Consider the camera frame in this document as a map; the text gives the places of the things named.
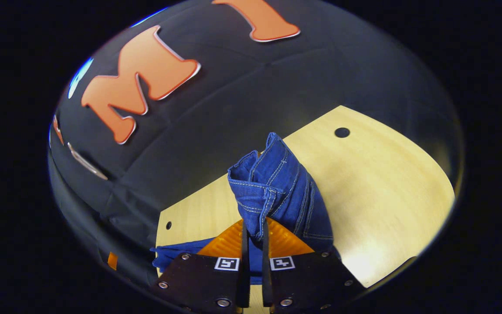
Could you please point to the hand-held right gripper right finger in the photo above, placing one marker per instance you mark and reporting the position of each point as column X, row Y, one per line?
column 267, row 283

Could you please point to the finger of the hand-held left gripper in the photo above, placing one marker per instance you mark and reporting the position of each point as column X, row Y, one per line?
column 112, row 261

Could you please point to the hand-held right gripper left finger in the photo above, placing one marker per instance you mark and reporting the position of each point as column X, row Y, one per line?
column 245, row 283

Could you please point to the blue jeans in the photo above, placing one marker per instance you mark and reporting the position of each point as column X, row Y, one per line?
column 277, row 187

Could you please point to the black backdrop cloth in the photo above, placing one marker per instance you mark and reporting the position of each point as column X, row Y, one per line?
column 233, row 109

